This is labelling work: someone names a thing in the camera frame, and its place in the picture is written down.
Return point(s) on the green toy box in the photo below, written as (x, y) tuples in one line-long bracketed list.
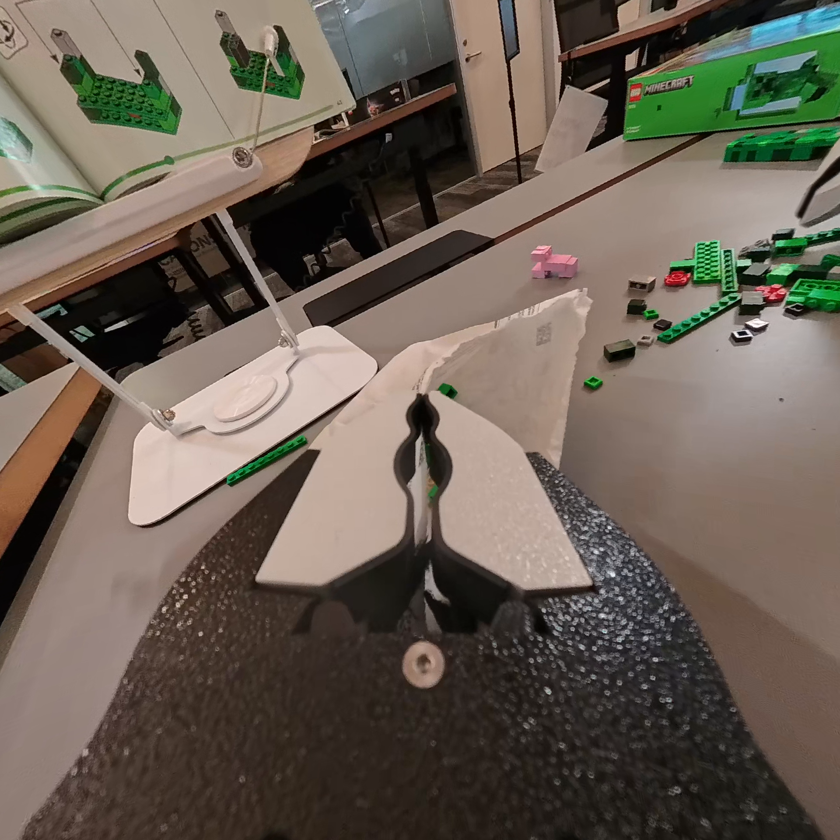
[(689, 111)]

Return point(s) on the white paper bag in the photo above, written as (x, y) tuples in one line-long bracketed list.
[(518, 374)]

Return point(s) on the pile of green bricks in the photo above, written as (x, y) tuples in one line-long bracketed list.
[(447, 392)]

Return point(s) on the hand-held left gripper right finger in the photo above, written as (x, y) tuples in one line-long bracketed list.
[(518, 518)]

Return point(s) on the brick instruction booklet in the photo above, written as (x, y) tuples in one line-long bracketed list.
[(164, 98)]

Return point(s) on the green brick with hole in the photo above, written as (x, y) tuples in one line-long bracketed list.
[(682, 264)]

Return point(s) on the red round plate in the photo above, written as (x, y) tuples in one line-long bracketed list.
[(771, 292), (676, 279)]

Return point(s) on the long dark green brick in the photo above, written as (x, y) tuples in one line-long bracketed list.
[(754, 271)]

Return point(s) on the grey and green brick column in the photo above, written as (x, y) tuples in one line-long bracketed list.
[(781, 273)]

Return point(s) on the wooden and white book stand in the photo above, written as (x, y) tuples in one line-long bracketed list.
[(262, 420)]

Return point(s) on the wooden background table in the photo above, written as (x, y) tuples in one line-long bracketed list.
[(407, 111)]

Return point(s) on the small grey brick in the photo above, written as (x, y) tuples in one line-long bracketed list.
[(642, 283), (754, 249)]

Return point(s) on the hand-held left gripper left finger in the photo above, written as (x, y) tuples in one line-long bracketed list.
[(334, 512)]

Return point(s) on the dark product box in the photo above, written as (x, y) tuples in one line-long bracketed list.
[(394, 98)]

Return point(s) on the white door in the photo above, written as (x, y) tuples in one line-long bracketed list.
[(518, 98)]

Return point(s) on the black office chair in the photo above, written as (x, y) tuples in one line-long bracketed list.
[(308, 243)]

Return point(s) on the wood-edged grey desk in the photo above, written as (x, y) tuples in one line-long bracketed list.
[(39, 426)]

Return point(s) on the white paper sheet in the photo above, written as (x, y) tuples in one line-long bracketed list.
[(571, 128)]

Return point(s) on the long wooden table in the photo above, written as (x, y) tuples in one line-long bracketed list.
[(630, 39)]

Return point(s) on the brown cardboard box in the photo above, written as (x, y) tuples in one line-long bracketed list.
[(203, 249)]

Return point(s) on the black floor stand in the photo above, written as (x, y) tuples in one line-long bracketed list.
[(510, 65)]

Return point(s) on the flat green brick panel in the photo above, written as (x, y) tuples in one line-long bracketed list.
[(774, 148)]

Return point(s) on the short wide green plate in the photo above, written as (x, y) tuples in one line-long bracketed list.
[(705, 262)]

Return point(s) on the pink brick pig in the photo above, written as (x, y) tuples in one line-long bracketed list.
[(554, 264)]

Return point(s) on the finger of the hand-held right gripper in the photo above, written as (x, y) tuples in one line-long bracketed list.
[(823, 207)]

